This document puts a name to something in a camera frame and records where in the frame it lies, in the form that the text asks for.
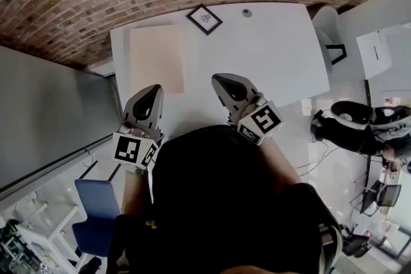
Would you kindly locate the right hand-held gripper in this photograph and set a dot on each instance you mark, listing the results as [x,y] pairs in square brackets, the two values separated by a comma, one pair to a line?
[260,120]

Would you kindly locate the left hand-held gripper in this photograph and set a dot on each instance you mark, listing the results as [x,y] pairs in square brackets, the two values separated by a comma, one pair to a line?
[131,147]

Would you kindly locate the beige item board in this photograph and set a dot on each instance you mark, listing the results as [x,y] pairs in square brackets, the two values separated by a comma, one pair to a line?
[156,57]

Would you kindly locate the person's right forearm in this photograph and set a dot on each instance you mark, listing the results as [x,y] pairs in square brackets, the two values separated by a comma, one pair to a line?
[282,163]

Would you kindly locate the person's left forearm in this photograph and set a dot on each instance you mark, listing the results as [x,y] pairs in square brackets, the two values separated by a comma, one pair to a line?
[136,195]

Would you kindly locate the small white paper slips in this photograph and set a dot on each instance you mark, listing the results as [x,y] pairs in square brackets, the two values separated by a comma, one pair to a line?
[306,106]

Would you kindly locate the white table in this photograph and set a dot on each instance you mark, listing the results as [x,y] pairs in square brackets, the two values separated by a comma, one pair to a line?
[257,57]

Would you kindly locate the blue chair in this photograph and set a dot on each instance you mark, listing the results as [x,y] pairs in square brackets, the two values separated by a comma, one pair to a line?
[96,218]

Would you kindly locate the black bag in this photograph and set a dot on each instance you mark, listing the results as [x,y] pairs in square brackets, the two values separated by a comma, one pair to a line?
[346,138]

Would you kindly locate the person's black clothing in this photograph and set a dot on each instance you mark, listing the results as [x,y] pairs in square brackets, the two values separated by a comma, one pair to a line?
[224,202]

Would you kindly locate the grey partition panel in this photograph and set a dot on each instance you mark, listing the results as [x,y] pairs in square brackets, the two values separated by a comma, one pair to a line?
[48,112]

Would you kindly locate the white chair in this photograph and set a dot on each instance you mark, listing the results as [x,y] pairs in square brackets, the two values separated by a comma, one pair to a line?
[327,29]

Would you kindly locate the white paper sheet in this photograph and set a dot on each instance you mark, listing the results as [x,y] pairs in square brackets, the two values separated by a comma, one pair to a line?
[374,53]

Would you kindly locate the black mesh chair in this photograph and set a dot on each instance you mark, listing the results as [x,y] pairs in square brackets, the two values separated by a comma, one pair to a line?
[387,197]

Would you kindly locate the white side desk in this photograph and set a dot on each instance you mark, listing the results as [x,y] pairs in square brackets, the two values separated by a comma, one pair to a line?
[379,16]

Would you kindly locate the black picture frame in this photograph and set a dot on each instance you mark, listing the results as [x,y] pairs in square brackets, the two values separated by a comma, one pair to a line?
[204,19]

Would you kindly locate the white frame stool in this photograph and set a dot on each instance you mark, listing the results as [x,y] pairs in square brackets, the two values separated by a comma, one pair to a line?
[48,234]

